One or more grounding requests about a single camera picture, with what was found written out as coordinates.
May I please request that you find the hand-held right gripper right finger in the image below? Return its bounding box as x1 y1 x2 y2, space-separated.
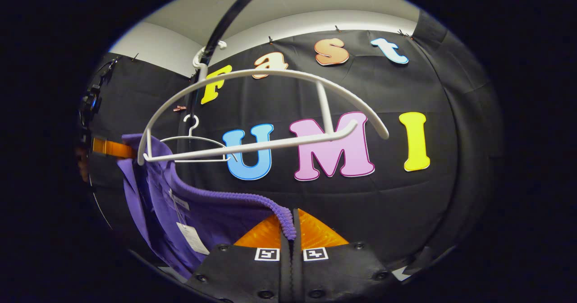
293 208 399 303

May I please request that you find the black clothes rack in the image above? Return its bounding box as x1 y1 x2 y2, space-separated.
186 0 282 119

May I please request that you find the small white clothes hanger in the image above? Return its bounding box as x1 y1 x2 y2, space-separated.
160 115 238 163

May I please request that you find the large white clothes hanger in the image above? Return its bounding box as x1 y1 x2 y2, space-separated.
137 41 389 166

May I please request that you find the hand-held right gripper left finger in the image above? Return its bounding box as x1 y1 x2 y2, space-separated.
185 214 289 303

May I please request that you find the black backdrop cloth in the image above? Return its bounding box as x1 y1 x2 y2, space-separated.
88 10 503 276

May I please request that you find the purple corduroy jacket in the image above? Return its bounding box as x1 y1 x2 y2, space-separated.
116 133 298 280

